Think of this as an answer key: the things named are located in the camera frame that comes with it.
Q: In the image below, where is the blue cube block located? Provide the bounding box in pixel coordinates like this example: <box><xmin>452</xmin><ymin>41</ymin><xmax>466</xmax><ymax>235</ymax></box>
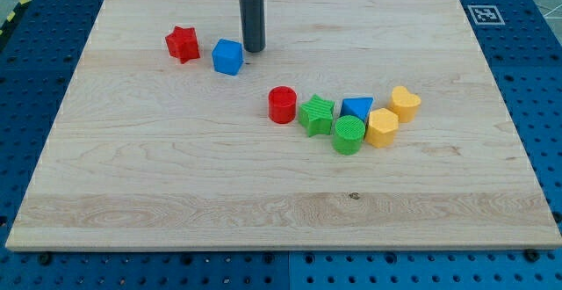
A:
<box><xmin>212</xmin><ymin>39</ymin><xmax>243</xmax><ymax>76</ymax></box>

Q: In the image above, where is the light wooden board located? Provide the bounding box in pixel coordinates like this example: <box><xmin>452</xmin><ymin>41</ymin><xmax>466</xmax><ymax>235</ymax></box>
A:
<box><xmin>6</xmin><ymin>0</ymin><xmax>561</xmax><ymax>251</ymax></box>

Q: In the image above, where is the red cylinder block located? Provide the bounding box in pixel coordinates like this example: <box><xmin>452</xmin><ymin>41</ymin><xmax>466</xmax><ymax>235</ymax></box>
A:
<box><xmin>268</xmin><ymin>86</ymin><xmax>297</xmax><ymax>124</ymax></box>

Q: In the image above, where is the green star block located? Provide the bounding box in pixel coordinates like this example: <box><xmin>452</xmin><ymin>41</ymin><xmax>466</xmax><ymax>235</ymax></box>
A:
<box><xmin>299</xmin><ymin>94</ymin><xmax>335</xmax><ymax>137</ymax></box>

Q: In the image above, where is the green cylinder block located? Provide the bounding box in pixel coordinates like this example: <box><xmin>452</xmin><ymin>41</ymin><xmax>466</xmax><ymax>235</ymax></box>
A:
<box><xmin>332</xmin><ymin>115</ymin><xmax>365</xmax><ymax>155</ymax></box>

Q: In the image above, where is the blue triangle block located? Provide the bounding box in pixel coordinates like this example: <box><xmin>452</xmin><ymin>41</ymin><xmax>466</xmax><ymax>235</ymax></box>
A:
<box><xmin>340</xmin><ymin>97</ymin><xmax>374</xmax><ymax>122</ymax></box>

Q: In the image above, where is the yellow hexagon block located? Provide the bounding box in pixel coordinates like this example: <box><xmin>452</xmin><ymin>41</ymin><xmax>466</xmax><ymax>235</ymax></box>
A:
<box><xmin>364</xmin><ymin>108</ymin><xmax>399</xmax><ymax>148</ymax></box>

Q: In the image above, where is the yellow heart block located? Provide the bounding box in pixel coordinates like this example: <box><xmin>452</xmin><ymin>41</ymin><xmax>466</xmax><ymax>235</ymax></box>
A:
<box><xmin>388</xmin><ymin>86</ymin><xmax>422</xmax><ymax>123</ymax></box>

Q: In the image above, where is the red star block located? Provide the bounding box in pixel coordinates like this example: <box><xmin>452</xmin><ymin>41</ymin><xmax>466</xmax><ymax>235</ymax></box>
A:
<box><xmin>165</xmin><ymin>26</ymin><xmax>200</xmax><ymax>63</ymax></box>

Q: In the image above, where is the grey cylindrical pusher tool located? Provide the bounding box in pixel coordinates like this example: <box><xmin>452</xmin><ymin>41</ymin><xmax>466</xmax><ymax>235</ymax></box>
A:
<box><xmin>239</xmin><ymin>0</ymin><xmax>265</xmax><ymax>53</ymax></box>

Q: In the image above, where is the white fiducial marker tag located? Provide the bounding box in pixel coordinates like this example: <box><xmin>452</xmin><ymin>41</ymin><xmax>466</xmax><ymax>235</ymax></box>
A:
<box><xmin>467</xmin><ymin>4</ymin><xmax>505</xmax><ymax>25</ymax></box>

